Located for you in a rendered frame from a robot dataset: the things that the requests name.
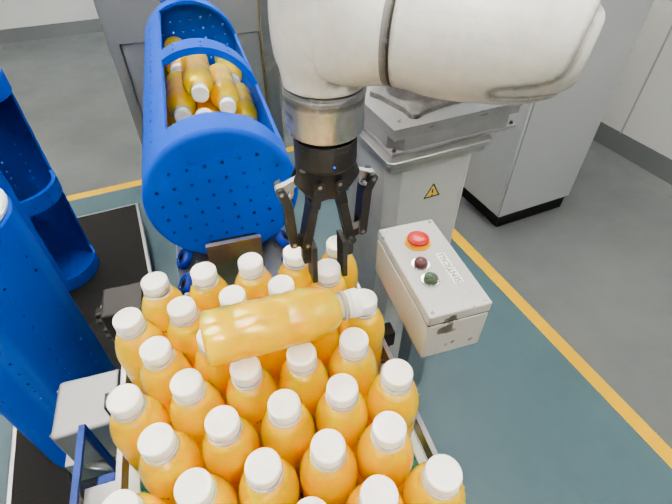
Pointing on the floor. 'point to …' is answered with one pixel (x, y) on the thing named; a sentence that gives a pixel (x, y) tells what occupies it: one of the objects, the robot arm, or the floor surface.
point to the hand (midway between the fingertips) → (327, 257)
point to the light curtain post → (270, 68)
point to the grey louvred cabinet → (553, 130)
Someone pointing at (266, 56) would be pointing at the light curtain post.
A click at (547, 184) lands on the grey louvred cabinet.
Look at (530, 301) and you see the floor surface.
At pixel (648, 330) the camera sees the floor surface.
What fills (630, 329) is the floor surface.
